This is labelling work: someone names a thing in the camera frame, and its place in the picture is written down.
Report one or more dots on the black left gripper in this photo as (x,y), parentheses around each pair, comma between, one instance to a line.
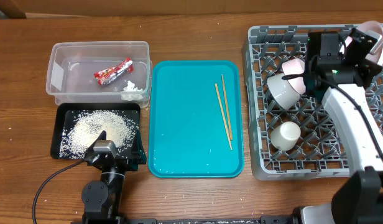
(138,155)

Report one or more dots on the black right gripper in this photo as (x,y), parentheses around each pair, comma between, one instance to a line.
(369,69)

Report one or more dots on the pink plate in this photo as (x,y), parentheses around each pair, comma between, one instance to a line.
(373,29)

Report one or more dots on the white rice pile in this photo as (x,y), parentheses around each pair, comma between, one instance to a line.
(82,128)

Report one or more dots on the white tissue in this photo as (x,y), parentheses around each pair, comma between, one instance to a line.
(131,92)

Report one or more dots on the red snack wrapper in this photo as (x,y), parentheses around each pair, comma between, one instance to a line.
(109,75)

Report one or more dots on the grey small bowl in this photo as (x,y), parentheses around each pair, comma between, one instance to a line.
(282,91)

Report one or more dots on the wooden chopstick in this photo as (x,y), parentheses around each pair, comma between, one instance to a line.
(227,108)
(223,116)

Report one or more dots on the white cup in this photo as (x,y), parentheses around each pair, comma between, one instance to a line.
(285,136)

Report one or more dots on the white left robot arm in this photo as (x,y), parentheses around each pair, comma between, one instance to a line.
(102,198)

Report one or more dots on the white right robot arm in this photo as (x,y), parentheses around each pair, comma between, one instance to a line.
(337,72)

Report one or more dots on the grey dishwasher rack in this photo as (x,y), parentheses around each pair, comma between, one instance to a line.
(318,152)

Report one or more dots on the black plastic tray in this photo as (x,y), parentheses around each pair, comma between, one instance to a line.
(59,130)

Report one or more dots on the teal plastic tray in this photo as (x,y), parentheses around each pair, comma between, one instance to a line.
(187,138)

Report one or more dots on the clear plastic bin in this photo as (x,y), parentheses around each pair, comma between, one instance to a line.
(71,68)

